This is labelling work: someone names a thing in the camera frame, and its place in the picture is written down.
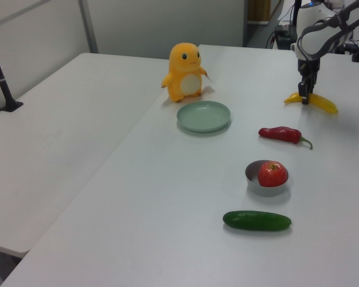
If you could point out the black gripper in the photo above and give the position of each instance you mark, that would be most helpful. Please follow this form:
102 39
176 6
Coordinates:
308 70

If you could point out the yellow banana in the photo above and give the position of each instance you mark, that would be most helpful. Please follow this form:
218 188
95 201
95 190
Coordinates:
324 103

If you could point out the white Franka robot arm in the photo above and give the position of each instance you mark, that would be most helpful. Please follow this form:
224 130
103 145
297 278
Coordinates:
326 30

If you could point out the green plastic plate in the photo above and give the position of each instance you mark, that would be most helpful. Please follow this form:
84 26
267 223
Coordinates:
203 116

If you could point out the red chili pepper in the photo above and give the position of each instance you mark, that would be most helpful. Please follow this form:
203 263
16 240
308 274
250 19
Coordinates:
279 134

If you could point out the black background equipment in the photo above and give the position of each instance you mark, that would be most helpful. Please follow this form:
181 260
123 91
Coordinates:
282 37

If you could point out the red apple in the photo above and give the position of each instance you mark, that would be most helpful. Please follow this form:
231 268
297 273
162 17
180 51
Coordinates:
272 174

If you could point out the wooden cabinet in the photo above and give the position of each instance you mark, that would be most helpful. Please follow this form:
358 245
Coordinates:
261 10

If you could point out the round metal bowl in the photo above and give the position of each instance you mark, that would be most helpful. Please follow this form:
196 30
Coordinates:
267 190

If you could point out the orange plush dinosaur toy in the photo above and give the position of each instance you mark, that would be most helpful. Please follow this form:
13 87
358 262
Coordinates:
184 74

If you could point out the green cucumber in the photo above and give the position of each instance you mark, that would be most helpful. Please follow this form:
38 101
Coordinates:
255 220

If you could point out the grey partition post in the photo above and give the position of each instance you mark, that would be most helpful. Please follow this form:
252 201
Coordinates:
88 27

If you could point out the black camera pole with clamp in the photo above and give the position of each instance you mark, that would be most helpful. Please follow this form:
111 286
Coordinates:
1 80

